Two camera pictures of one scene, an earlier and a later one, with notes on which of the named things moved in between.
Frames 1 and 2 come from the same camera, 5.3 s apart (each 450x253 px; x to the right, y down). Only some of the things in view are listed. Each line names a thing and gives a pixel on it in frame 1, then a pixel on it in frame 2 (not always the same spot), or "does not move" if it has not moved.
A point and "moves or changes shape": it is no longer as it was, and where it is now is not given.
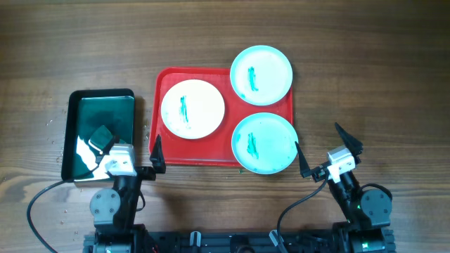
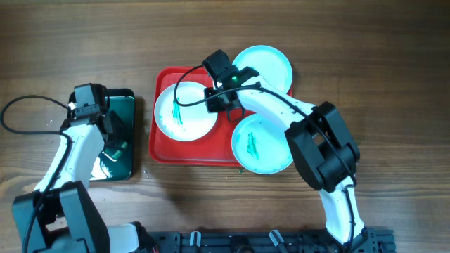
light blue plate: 261,75 does not move
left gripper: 149,173 -> 120,128
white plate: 193,109 moves or changes shape
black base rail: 239,242 does not move
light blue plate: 264,143 does not move
